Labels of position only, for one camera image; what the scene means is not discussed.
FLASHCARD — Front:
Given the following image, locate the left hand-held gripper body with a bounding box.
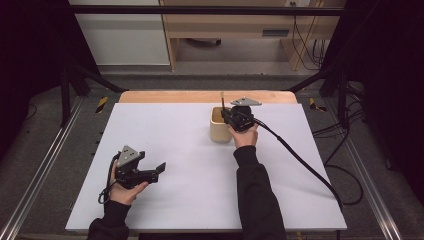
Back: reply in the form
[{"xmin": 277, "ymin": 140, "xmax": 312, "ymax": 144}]
[{"xmin": 114, "ymin": 144, "xmax": 160, "ymax": 190}]

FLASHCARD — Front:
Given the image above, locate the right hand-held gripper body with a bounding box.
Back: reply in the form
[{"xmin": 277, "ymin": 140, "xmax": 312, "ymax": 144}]
[{"xmin": 227, "ymin": 96, "xmax": 263, "ymax": 133}]

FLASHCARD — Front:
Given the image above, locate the beige square pen holder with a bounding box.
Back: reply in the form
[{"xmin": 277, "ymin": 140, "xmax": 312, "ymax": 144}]
[{"xmin": 209, "ymin": 106, "xmax": 235, "ymax": 144}]

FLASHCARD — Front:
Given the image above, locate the person's right hand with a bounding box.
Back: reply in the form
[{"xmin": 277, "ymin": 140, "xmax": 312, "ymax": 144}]
[{"xmin": 227, "ymin": 123, "xmax": 260, "ymax": 150}]

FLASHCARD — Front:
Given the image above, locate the person's left hand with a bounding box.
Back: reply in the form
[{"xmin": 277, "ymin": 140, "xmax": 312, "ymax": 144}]
[{"xmin": 108, "ymin": 162, "xmax": 150, "ymax": 206}]

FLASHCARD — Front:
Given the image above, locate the white paper sheet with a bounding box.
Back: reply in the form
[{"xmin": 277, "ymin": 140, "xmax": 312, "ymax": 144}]
[{"xmin": 65, "ymin": 102, "xmax": 348, "ymax": 232}]

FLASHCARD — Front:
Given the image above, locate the wooden table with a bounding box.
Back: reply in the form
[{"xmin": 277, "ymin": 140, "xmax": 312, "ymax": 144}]
[{"xmin": 118, "ymin": 90, "xmax": 298, "ymax": 105}]

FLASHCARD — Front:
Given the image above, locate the yellow black tape marker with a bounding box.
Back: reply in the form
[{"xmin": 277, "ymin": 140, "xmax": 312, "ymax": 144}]
[
  {"xmin": 308, "ymin": 97, "xmax": 328, "ymax": 113},
  {"xmin": 95, "ymin": 96, "xmax": 110, "ymax": 114}
]

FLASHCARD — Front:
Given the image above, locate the light wooden desk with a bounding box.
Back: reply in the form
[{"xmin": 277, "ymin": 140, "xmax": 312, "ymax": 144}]
[{"xmin": 158, "ymin": 0, "xmax": 346, "ymax": 72}]

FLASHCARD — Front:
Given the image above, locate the white cabinet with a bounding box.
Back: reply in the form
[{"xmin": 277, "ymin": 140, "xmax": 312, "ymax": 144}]
[{"xmin": 67, "ymin": 0, "xmax": 171, "ymax": 66}]

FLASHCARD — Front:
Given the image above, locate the black curtain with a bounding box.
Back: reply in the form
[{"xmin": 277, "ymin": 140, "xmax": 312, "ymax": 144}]
[
  {"xmin": 0, "ymin": 0, "xmax": 98, "ymax": 162},
  {"xmin": 321, "ymin": 0, "xmax": 424, "ymax": 203}
]

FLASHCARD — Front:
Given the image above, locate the left hand-held gripper black cable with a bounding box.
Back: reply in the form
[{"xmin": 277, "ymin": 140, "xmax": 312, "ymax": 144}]
[{"xmin": 97, "ymin": 152, "xmax": 121, "ymax": 205}]

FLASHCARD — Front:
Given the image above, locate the hand-held gripper black cable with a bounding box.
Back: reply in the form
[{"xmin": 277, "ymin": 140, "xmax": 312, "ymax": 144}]
[
  {"xmin": 97, "ymin": 152, "xmax": 121, "ymax": 205},
  {"xmin": 252, "ymin": 118, "xmax": 345, "ymax": 212}
]

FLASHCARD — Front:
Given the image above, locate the right hand-held gripper black cable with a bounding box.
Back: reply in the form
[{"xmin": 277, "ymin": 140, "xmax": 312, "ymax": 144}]
[{"xmin": 252, "ymin": 118, "xmax": 345, "ymax": 212}]

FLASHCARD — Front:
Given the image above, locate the aluminium floor rail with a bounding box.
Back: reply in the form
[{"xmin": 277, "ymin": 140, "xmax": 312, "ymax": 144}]
[
  {"xmin": 0, "ymin": 96, "xmax": 85, "ymax": 240},
  {"xmin": 324, "ymin": 99, "xmax": 405, "ymax": 240}
]

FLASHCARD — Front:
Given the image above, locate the black metal frame stand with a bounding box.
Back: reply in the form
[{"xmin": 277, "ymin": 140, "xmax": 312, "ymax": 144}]
[
  {"xmin": 59, "ymin": 62, "xmax": 127, "ymax": 128},
  {"xmin": 287, "ymin": 62, "xmax": 350, "ymax": 130}
]

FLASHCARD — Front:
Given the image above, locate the bundle of black desk cables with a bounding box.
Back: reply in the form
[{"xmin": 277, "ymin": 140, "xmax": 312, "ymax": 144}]
[{"xmin": 291, "ymin": 1, "xmax": 327, "ymax": 71}]

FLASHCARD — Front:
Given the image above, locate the black horizontal frame bar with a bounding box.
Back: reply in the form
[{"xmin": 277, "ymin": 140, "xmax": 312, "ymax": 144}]
[{"xmin": 67, "ymin": 4, "xmax": 346, "ymax": 17}]

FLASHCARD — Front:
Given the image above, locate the black floor cable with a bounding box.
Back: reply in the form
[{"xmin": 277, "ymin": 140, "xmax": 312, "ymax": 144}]
[{"xmin": 312, "ymin": 99, "xmax": 365, "ymax": 206}]

